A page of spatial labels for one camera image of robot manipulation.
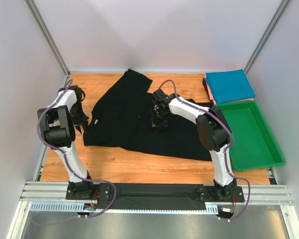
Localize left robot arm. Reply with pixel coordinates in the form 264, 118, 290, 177
36, 85, 94, 200

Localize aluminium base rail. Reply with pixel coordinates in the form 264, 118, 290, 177
20, 181, 293, 206

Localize dark red folded t-shirt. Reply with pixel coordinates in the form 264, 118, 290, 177
202, 78, 208, 92

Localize black t-shirt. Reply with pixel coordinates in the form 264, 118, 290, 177
83, 69, 211, 161

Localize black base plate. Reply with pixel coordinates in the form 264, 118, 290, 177
66, 183, 246, 210

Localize left aluminium frame post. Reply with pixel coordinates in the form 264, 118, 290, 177
24, 0, 70, 76

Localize aluminium frame post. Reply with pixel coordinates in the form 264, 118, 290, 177
244, 0, 291, 74
24, 0, 70, 76

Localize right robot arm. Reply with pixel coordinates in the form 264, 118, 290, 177
151, 89, 237, 200

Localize blue folded t-shirt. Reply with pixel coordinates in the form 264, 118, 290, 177
205, 69, 256, 104

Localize green plastic tray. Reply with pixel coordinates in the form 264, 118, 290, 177
217, 101, 285, 171

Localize pink folded t-shirt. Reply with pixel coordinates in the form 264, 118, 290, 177
206, 85, 254, 105

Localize right aluminium frame post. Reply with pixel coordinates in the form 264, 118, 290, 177
244, 0, 291, 74

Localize slotted cable duct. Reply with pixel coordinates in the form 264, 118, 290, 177
29, 202, 230, 215

